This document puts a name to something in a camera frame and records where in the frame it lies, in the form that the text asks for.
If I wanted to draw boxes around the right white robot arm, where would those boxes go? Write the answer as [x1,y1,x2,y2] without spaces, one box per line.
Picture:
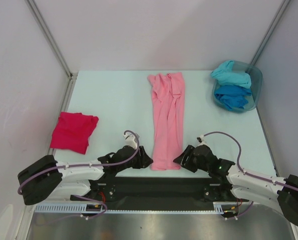
[174,144,298,226]

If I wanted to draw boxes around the light blue slotted cable duct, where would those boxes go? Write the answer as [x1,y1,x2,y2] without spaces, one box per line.
[35,202,224,215]

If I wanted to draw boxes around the dark blue t shirt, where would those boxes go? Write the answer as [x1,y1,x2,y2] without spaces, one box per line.
[213,85,251,111]

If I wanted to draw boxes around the aluminium frame post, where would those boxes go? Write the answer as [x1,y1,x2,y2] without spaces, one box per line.
[249,0,293,65]
[24,0,73,79]

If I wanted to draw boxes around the pink t shirt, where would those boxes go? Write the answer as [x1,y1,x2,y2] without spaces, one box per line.
[148,72,185,171]

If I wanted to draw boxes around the red folded t shirt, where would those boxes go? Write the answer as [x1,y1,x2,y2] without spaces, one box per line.
[50,112,99,155]

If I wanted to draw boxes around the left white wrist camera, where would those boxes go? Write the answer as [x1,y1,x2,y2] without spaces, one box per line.
[123,130,139,150]

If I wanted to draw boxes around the teal plastic bin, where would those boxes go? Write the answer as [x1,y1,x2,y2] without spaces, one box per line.
[210,60,263,113]

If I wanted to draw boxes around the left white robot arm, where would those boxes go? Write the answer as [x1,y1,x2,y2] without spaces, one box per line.
[18,145,153,206]

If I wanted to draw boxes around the left aluminium frame post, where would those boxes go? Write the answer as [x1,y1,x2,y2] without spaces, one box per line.
[24,0,73,79]

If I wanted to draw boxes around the right aluminium frame post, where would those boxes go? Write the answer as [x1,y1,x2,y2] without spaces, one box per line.
[249,0,293,65]

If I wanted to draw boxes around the light blue t shirt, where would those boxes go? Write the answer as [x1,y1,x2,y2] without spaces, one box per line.
[210,60,251,89]

